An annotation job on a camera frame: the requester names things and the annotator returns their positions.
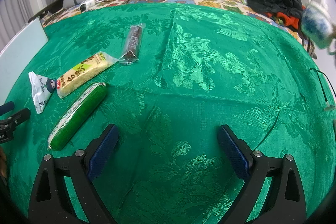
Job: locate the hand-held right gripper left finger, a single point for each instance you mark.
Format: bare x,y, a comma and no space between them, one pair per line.
103,153

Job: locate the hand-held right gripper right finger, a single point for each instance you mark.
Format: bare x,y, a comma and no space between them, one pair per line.
233,155

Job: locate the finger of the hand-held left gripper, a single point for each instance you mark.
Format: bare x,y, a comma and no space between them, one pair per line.
6,107
21,115

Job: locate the green sausage stick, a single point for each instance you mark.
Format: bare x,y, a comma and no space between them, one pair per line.
78,116

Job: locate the white cartoon snack packet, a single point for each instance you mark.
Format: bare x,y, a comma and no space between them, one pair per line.
42,92

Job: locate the white board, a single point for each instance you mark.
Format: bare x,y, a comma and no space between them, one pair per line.
21,50

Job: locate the yellow cracker packet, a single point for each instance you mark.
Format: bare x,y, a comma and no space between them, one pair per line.
84,73

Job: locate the green floral tablecloth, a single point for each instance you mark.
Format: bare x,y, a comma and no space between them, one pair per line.
183,98

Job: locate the grey curtain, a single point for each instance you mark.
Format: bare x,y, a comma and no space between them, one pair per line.
18,3

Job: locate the dark narrow snack packet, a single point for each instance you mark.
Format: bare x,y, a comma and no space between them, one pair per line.
134,43

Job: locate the white power strip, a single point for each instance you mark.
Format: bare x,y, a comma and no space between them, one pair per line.
88,5

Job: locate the dark wooden chair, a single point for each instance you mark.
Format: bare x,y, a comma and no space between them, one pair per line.
309,45

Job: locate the orange cloth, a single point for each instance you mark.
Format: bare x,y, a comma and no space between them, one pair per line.
287,20

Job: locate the white and blue teapot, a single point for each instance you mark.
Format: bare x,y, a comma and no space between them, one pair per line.
315,24

